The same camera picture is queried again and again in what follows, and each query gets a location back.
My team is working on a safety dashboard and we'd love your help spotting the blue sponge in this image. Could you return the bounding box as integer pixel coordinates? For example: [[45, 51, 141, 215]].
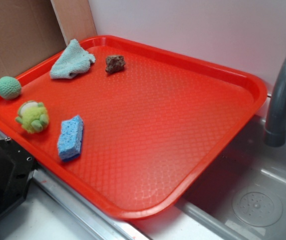
[[57, 115, 84, 162]]

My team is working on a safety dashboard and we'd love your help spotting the grey plastic sink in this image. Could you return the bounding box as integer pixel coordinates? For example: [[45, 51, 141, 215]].
[[175, 93, 286, 240]]

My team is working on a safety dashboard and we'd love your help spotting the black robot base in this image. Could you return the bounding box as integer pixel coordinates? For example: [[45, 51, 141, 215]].
[[0, 138, 35, 219]]

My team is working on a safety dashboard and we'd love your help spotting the green knitted ball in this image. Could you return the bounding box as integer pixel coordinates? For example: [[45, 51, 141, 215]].
[[0, 76, 22, 100]]

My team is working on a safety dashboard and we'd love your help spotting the brown cardboard panel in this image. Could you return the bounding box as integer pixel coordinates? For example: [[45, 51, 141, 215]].
[[0, 0, 66, 78]]

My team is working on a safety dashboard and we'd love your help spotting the light wooden board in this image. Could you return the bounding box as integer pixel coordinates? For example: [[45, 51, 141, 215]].
[[51, 0, 97, 45]]

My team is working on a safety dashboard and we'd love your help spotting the light blue folded cloth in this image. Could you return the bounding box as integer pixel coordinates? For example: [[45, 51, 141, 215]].
[[50, 39, 96, 79]]

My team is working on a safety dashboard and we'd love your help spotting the brown rock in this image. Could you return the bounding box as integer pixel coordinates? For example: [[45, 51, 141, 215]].
[[105, 54, 126, 74]]

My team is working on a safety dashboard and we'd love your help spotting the grey faucet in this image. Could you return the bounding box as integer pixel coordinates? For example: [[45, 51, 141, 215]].
[[264, 36, 286, 148]]

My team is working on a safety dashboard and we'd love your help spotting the red plastic tray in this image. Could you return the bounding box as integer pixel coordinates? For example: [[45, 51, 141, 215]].
[[0, 36, 267, 220]]

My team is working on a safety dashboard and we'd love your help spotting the green plush frog toy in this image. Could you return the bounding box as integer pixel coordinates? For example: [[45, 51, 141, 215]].
[[15, 100, 50, 134]]

